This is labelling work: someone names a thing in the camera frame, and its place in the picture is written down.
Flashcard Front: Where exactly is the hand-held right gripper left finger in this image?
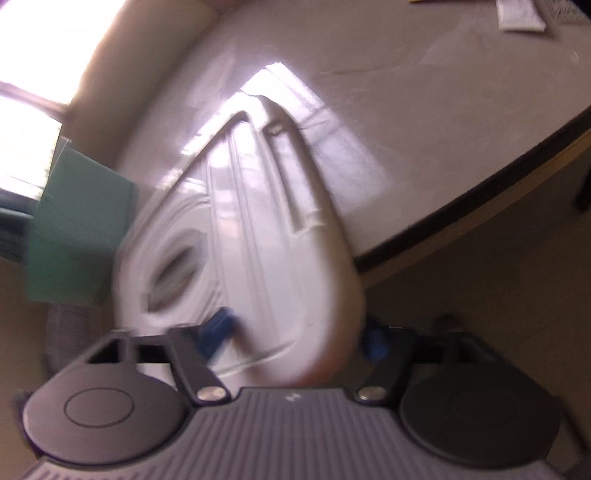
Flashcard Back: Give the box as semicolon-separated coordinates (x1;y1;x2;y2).
59;307;237;408

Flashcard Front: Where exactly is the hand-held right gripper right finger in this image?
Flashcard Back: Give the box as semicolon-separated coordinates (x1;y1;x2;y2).
355;318;514;408

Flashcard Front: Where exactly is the white plastic bin lid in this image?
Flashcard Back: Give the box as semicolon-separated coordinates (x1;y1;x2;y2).
113;95;366;389

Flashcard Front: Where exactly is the teal plastic storage bin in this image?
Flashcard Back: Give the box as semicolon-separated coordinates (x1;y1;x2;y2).
25;137;140;306

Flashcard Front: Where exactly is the grey desk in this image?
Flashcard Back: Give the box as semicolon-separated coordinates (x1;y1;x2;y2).
69;0;591;288

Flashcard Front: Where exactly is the window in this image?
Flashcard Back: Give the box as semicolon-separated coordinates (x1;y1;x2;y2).
0;82;64;200

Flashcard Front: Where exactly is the white paper packet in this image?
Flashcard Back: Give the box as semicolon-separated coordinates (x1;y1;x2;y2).
496;0;548;32

